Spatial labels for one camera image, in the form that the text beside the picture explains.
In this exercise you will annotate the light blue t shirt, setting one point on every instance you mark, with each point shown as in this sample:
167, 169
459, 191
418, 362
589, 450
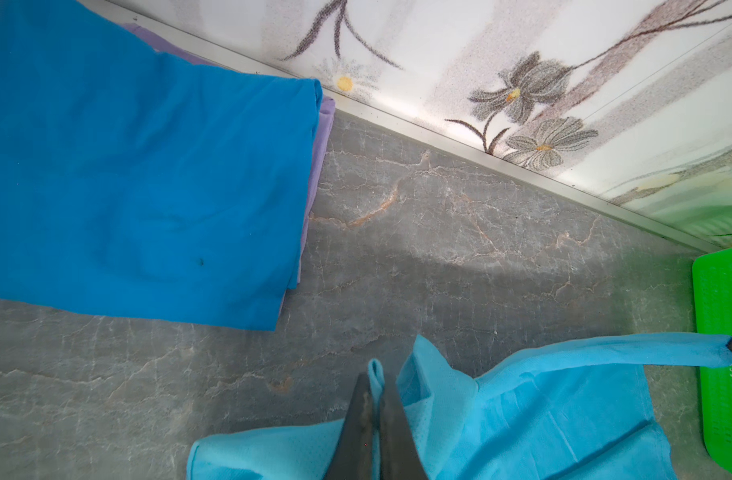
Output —
579, 409

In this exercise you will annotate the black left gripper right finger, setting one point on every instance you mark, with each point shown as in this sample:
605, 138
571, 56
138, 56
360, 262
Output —
399, 459

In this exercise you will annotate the folded blue t shirt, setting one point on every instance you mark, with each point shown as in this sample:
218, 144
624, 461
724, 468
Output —
136, 184

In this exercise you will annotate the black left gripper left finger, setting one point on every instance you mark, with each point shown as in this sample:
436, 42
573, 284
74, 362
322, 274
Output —
353, 456

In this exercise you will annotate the folded lilac t shirt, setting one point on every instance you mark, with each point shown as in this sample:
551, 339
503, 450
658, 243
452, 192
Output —
325, 125

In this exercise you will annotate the green plastic basket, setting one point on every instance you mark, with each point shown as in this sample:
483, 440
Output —
712, 283

